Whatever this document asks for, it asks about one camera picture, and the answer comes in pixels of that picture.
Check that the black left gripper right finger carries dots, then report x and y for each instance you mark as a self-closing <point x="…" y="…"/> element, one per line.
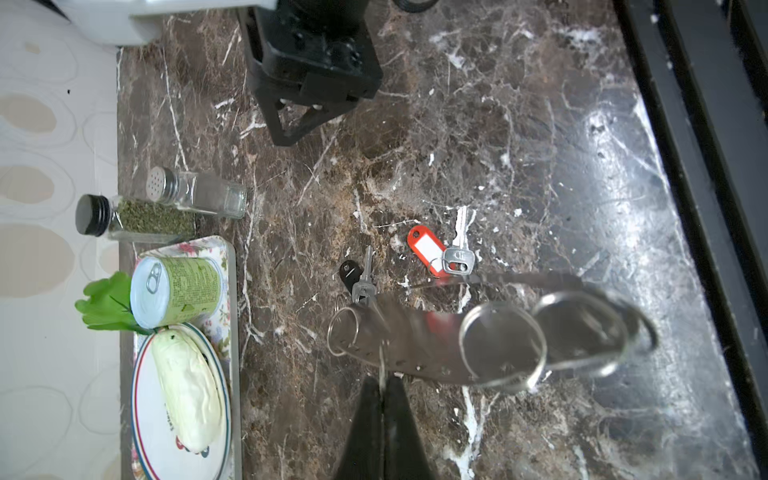
<point x="404" y="455"/>

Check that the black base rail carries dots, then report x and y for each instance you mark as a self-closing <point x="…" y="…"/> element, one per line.
<point x="702" y="71"/>

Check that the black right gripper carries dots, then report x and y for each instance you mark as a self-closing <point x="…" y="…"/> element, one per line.
<point x="308" y="55"/>

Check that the small clear glass jar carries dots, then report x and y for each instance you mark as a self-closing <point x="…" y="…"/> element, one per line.
<point x="196" y="192"/>

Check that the silver key on red tag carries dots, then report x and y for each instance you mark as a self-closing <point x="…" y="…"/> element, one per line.
<point x="458" y="259"/>

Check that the dark lid glass jar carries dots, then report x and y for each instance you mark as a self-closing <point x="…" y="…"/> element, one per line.
<point x="126" y="219"/>

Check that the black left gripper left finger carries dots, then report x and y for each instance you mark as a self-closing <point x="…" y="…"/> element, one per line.
<point x="362" y="455"/>

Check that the green tin can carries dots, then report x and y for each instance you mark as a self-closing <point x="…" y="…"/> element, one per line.
<point x="172" y="290"/>

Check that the floral rectangular tray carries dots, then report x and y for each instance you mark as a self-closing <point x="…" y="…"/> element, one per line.
<point x="221" y="329"/>

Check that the red key tag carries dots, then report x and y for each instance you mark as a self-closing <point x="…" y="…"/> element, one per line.
<point x="429" y="250"/>

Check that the white plate with red text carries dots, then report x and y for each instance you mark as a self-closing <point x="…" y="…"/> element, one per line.
<point x="159" y="452"/>

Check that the black key tag with key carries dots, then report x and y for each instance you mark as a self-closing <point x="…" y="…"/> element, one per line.
<point x="358" y="278"/>

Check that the pale green toy cabbage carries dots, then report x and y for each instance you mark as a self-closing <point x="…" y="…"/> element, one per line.
<point x="189" y="388"/>

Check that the green toy leaf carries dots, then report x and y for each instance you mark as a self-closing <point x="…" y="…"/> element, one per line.
<point x="106" y="306"/>

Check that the metal keyring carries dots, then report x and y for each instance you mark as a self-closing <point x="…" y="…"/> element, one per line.
<point x="584" y="335"/>
<point x="502" y="347"/>

